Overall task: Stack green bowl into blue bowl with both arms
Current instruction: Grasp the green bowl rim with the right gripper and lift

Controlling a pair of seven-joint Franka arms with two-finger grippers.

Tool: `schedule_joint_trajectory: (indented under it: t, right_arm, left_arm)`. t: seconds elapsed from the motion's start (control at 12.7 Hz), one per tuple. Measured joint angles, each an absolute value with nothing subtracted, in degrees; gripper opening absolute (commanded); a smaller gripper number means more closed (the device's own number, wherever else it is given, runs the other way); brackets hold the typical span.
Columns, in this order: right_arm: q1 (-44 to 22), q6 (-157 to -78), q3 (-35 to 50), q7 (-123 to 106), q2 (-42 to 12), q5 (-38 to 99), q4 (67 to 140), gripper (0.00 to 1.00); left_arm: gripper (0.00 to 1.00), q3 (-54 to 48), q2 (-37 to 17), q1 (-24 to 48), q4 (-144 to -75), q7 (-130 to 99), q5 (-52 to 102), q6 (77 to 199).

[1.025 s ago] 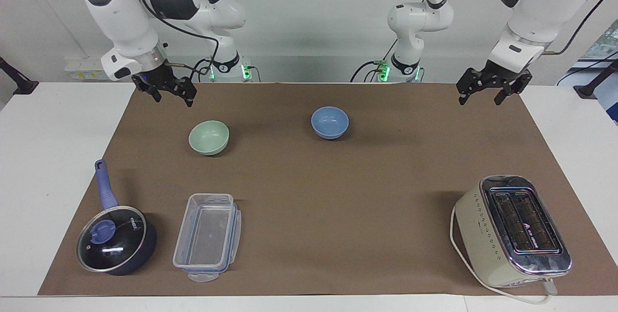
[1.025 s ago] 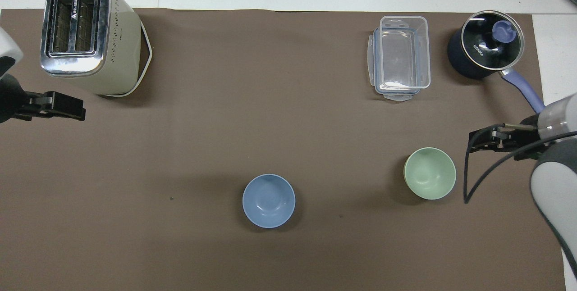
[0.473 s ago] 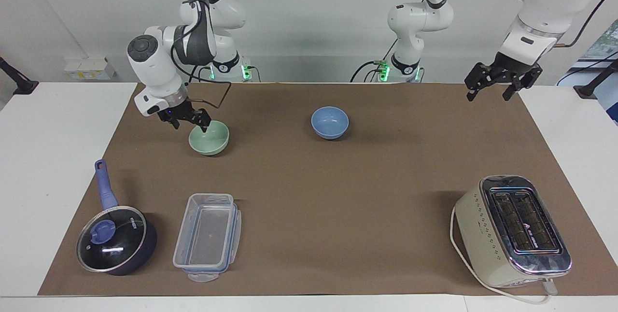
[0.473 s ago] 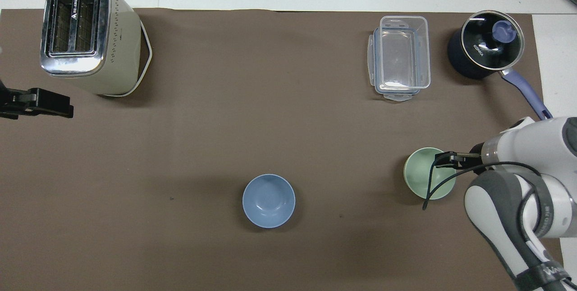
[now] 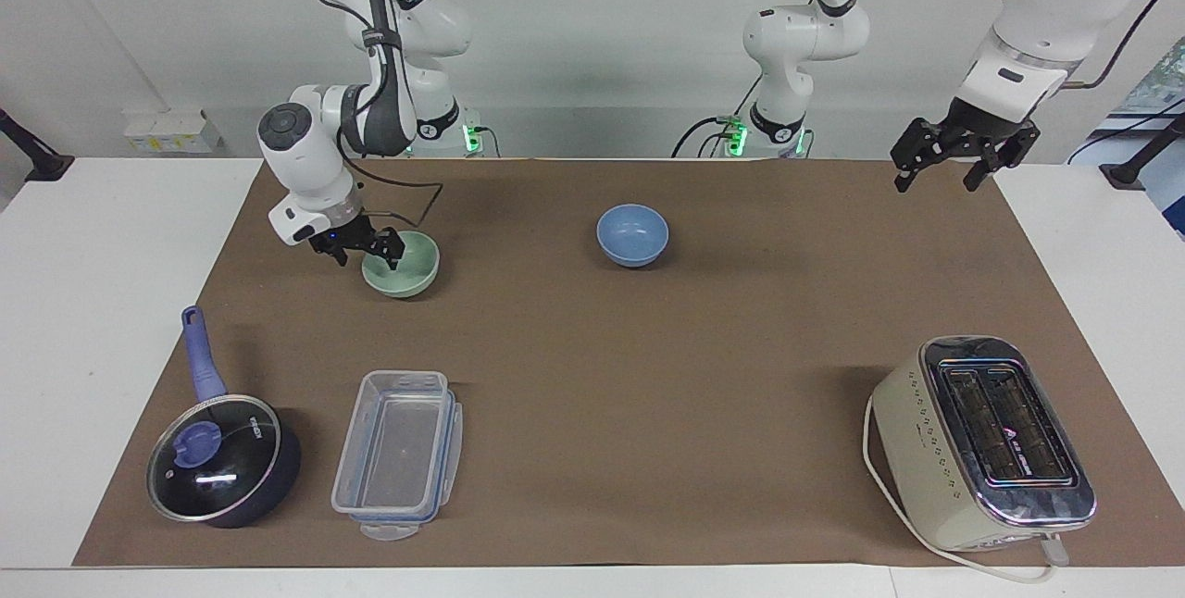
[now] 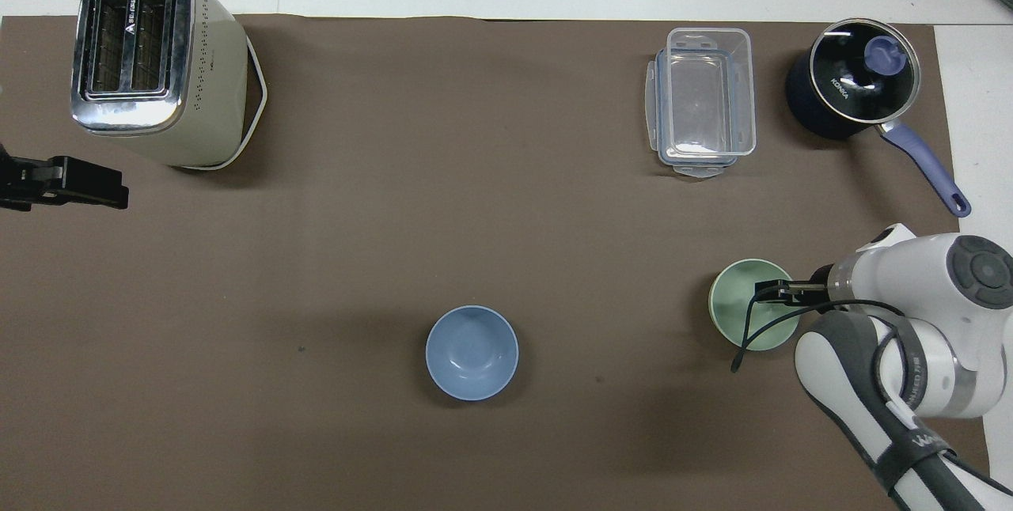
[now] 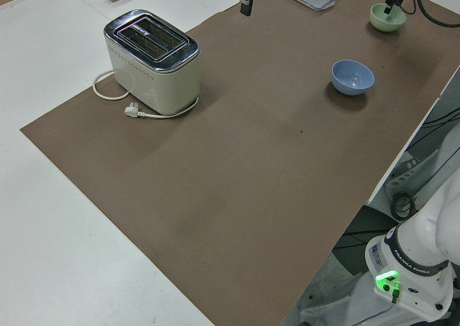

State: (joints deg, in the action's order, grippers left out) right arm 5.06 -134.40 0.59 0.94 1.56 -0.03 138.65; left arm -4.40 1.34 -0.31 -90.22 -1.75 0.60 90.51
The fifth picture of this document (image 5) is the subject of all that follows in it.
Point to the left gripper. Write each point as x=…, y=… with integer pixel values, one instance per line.
x=978, y=122

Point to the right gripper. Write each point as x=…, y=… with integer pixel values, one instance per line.
x=341, y=233

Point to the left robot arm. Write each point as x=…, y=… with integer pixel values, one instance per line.
x=1037, y=15

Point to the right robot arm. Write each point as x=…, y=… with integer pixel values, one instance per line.
x=305, y=154

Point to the green bowl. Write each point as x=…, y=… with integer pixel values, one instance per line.
x=415, y=270

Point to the blue bowl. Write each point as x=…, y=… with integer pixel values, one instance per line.
x=632, y=237

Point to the black stand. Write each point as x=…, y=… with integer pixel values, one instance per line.
x=1143, y=159
x=28, y=154

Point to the dark blue saucepan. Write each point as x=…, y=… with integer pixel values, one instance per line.
x=205, y=359

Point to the clear plastic food container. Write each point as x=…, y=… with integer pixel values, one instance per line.
x=398, y=450

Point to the glass lid with blue knob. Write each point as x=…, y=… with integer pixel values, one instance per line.
x=222, y=468

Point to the cream toaster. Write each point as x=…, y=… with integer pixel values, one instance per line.
x=935, y=450

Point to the white wall socket box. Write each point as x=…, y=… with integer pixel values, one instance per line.
x=171, y=131

